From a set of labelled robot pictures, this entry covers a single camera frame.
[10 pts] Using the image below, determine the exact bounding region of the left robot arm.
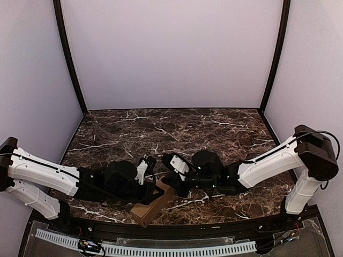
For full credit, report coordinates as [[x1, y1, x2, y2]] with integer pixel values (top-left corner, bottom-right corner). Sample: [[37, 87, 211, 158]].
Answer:
[[1, 137, 165, 220]]

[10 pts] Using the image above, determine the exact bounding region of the small circuit board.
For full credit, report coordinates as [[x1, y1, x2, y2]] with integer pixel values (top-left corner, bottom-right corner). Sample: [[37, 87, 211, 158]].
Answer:
[[77, 239, 101, 253]]

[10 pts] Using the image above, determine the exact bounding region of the white slotted cable duct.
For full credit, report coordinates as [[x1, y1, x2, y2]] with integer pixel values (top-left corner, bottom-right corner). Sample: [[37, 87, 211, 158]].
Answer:
[[35, 229, 257, 256]]

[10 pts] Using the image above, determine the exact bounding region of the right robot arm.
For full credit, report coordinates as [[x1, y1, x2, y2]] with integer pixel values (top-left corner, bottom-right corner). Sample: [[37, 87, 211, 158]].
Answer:
[[161, 125, 341, 216]]

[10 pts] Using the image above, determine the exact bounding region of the black front rail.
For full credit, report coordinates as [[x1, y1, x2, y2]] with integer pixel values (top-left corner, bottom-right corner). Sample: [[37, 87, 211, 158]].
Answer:
[[48, 215, 303, 241]]

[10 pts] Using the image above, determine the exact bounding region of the left black frame post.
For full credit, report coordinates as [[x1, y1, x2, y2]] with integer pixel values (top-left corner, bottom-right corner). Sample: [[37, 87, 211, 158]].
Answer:
[[53, 0, 88, 116]]

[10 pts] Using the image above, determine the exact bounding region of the right black frame post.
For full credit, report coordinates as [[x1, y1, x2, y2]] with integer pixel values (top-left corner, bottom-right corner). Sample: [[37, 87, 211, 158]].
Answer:
[[259, 0, 291, 115]]

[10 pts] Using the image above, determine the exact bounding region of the black frame post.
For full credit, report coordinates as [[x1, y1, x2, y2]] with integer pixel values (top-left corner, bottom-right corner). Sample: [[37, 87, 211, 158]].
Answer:
[[259, 0, 291, 115], [53, 0, 88, 116]]

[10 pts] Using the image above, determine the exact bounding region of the brown cardboard box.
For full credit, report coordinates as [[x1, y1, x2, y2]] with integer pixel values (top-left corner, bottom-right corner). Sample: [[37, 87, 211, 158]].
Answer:
[[130, 179, 175, 228]]

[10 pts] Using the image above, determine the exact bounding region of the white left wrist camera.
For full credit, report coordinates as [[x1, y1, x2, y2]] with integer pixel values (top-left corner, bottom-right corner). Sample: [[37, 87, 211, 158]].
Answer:
[[135, 156, 156, 185]]

